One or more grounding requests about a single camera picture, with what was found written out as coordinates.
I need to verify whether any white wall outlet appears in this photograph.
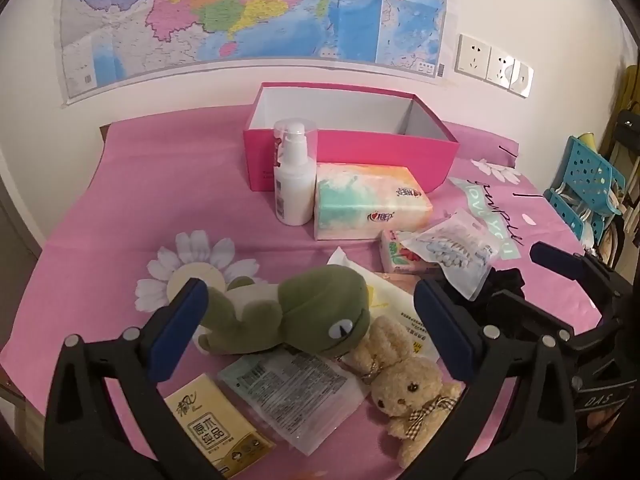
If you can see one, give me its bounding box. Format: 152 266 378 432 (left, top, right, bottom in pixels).
486 46 516 86
509 60 534 98
456 33 493 81

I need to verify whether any wall map poster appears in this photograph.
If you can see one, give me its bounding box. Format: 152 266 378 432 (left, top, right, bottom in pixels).
59 0 451 108

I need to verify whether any yellow garment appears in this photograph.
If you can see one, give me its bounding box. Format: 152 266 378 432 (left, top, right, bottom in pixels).
617 65 640 111

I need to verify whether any small floral tissue pack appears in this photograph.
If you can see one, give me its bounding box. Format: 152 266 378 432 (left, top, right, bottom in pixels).
380 229 443 276

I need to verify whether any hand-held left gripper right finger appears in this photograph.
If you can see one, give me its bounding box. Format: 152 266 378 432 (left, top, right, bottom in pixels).
400 277 581 480

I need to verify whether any white wet wipes pack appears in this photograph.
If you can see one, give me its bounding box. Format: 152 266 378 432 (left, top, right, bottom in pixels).
327 246 441 361

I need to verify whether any pink cardboard box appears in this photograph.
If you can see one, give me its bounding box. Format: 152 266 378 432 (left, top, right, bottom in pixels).
243 82 460 196

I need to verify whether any black cloth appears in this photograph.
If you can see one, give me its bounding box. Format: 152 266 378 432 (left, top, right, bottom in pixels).
482 267 526 311

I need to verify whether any blue plastic basket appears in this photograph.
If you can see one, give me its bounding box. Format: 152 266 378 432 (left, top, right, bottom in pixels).
544 135 627 246

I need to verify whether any white pump bottle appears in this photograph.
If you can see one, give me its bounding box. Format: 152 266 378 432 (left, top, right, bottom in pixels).
272 118 319 226

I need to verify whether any black bag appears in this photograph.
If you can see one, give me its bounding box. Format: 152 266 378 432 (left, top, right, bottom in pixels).
612 110 640 161

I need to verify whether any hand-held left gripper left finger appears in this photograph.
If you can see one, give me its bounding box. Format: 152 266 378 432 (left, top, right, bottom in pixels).
44 277 210 480

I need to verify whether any yellow tissue pack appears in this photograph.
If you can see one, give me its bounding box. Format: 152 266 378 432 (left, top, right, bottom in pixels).
164 372 277 478

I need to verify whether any large pastel tissue pack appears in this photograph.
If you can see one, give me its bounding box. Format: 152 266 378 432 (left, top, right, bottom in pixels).
313 161 433 242

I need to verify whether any clear bag with blue print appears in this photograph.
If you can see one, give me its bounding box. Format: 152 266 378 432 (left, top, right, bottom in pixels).
401 210 497 302

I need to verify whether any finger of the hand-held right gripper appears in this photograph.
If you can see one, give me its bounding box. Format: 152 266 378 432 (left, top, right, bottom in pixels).
487 294 601 356
531 242 621 311

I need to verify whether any green frog plush toy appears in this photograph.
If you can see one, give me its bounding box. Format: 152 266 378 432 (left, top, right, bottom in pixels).
196 263 372 359

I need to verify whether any beige bunny plush toy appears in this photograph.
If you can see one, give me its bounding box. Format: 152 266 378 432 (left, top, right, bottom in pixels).
345 315 466 468

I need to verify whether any clear labelled packet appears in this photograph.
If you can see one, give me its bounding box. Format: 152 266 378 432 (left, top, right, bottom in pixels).
217 347 366 457

